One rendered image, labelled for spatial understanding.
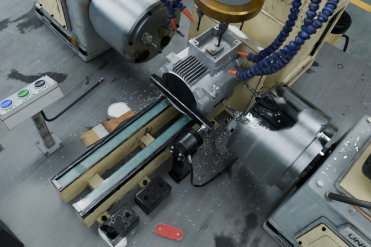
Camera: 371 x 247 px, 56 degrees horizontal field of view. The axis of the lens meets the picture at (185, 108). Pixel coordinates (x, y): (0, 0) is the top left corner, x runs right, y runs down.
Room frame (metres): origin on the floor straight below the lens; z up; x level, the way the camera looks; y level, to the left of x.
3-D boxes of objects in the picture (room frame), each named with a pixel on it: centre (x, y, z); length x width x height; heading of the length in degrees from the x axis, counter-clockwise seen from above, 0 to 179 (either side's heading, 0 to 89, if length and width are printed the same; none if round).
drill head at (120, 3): (0.90, 0.26, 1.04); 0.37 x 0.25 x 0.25; 55
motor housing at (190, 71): (0.70, -0.03, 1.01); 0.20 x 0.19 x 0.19; 145
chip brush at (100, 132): (0.57, 0.25, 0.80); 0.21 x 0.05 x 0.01; 139
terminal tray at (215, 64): (0.73, -0.05, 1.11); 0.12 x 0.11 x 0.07; 145
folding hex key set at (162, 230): (0.26, -0.02, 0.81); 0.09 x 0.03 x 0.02; 85
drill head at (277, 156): (0.51, -0.30, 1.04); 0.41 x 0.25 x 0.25; 55
